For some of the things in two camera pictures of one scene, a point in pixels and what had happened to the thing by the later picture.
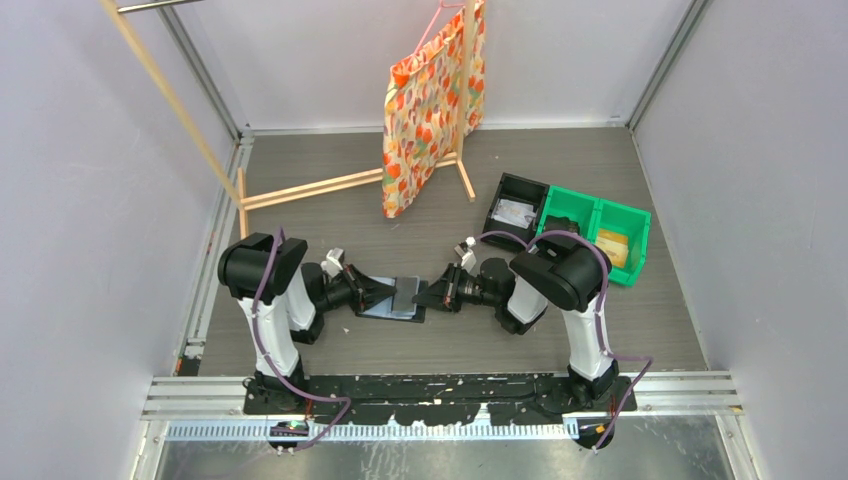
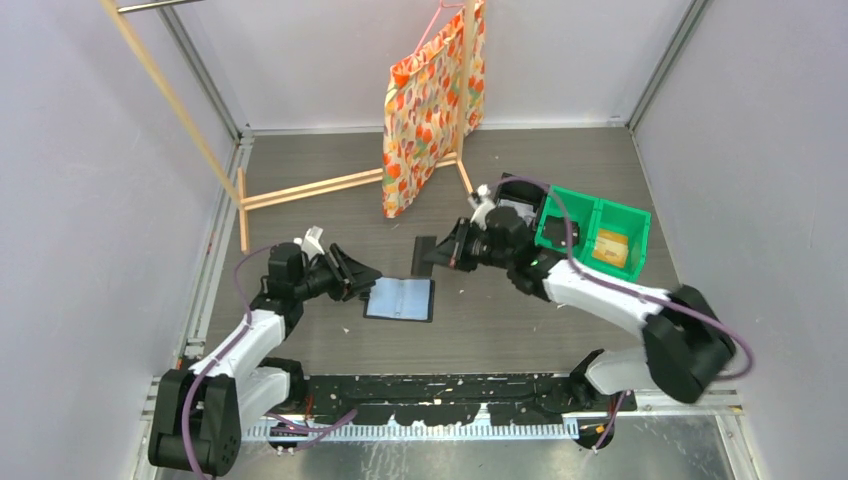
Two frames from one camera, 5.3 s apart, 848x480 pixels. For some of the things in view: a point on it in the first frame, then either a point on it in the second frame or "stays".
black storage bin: (516, 208) stays
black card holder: (399, 306) stays
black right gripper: (444, 294) to (449, 251)
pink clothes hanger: (430, 26) stays
